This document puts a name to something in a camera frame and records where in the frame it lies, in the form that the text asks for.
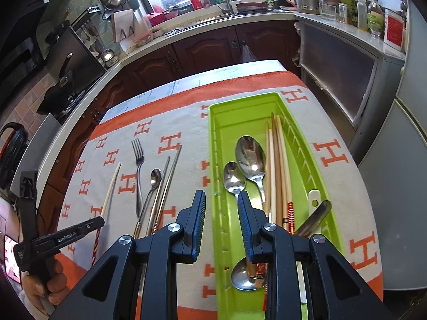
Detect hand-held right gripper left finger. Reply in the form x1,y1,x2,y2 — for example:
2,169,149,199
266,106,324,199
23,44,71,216
48,190,207,320

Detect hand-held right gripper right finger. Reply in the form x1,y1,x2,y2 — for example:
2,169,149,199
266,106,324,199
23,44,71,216
237,191,396,320

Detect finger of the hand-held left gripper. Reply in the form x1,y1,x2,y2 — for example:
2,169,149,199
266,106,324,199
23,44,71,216
31,216,105,257

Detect medium steel spoon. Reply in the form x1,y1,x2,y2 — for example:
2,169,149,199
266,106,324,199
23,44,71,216
222,161,247,194

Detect light chopstick decorated end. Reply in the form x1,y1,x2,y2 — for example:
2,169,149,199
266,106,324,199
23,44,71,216
265,121,276,222

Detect light chopstick red striped end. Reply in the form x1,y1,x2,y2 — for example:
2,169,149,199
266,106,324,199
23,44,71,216
91,162,121,267
277,116,295,235

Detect steel soup spoon dark handle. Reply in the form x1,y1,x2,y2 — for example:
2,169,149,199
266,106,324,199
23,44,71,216
230,199,332,291

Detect large steel spoon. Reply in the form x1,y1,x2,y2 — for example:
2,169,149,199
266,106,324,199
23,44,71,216
235,135,267,214

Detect green plastic utensil tray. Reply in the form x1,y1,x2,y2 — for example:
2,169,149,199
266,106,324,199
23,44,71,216
207,91,346,320

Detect person's left hand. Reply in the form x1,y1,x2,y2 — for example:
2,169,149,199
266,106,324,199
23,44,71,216
21,259,65,305

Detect phone screen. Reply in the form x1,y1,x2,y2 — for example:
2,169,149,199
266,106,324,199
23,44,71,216
0,233,23,285

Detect black pressure cooker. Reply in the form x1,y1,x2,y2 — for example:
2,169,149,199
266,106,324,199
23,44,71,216
0,122,29,185

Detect steel fork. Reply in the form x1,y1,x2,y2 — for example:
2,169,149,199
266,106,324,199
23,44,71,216
131,138,146,217

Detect orange white printed blanket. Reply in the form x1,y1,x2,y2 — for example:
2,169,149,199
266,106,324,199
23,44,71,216
55,70,384,320

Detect gas stove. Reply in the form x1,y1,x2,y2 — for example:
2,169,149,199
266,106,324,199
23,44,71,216
53,82,102,125

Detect black wok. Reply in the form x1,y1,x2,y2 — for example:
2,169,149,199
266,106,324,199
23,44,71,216
36,73,86,117

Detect black range hood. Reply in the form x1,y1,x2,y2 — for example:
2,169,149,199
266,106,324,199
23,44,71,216
0,0,72,114

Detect grey refrigerator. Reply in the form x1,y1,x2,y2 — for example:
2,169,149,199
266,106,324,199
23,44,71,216
356,0,427,292

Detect tall steel splash guard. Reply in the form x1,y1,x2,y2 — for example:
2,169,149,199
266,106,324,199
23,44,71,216
44,26,108,85

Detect hanging plastic bag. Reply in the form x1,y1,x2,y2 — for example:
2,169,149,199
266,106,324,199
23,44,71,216
240,43,258,64

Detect dark wooden base cabinets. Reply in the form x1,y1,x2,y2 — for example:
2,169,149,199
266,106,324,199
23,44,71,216
37,18,302,227

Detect small lidded pot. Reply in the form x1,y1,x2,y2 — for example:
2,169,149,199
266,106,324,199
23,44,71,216
100,48,118,68

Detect grey metal cabinet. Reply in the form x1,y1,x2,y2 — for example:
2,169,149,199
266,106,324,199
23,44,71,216
298,16,407,165

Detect pink food container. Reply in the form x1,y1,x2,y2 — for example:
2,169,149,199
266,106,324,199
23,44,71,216
134,31,155,46

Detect white kitchen countertop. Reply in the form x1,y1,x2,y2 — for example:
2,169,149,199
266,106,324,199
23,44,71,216
47,8,408,187

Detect steel sink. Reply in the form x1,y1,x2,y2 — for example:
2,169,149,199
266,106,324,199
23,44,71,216
166,9,241,31

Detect red plastic basin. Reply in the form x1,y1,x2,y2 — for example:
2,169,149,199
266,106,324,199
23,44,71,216
146,11,171,26

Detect white cutting board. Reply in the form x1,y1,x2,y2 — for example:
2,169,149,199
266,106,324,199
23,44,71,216
111,8,135,43

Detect red frying pan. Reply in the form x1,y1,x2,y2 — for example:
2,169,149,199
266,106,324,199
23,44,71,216
234,1,271,13

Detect glass jar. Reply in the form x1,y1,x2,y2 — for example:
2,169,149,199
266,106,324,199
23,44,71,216
318,0,338,21

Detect white plastic bottle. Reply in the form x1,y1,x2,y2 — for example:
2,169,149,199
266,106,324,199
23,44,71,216
356,0,370,29

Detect clear bottle green label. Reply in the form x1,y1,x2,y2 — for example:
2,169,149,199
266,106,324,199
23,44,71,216
366,0,386,39

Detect red label packet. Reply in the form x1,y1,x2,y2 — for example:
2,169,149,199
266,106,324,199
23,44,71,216
383,7,407,53

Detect small long-handled steel spoon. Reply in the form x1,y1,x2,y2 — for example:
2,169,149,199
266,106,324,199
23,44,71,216
133,168,163,239

